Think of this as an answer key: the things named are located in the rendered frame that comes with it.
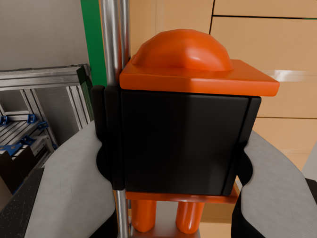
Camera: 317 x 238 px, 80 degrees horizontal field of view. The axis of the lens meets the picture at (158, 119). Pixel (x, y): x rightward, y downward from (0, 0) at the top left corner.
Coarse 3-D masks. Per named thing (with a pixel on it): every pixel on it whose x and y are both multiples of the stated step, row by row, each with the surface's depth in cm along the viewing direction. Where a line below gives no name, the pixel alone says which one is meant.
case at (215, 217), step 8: (208, 208) 41; (216, 208) 41; (224, 208) 41; (232, 208) 41; (208, 216) 39; (216, 216) 40; (224, 216) 40; (200, 224) 38; (208, 224) 38; (216, 224) 38; (224, 224) 38; (200, 232) 40; (208, 232) 40; (216, 232) 40; (224, 232) 40
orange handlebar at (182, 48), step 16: (160, 32) 10; (176, 32) 9; (192, 32) 9; (144, 48) 10; (160, 48) 9; (176, 48) 9; (192, 48) 9; (208, 48) 9; (224, 48) 10; (144, 64) 10; (160, 64) 10; (176, 64) 10; (192, 64) 10; (208, 64) 10; (224, 64) 10; (144, 208) 15; (192, 208) 15; (144, 224) 16; (176, 224) 17; (192, 224) 16
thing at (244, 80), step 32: (128, 64) 10; (128, 96) 9; (160, 96) 9; (192, 96) 9; (224, 96) 9; (256, 96) 9; (128, 128) 10; (160, 128) 10; (192, 128) 10; (224, 128) 10; (128, 160) 11; (160, 160) 11; (192, 160) 11; (224, 160) 11; (128, 192) 12; (160, 192) 12; (192, 192) 12; (224, 192) 12
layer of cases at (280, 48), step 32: (160, 0) 65; (192, 0) 65; (224, 0) 65; (256, 0) 65; (288, 0) 65; (224, 32) 70; (256, 32) 70; (288, 32) 70; (256, 64) 76; (288, 64) 75; (288, 96) 82; (256, 128) 90; (288, 128) 90
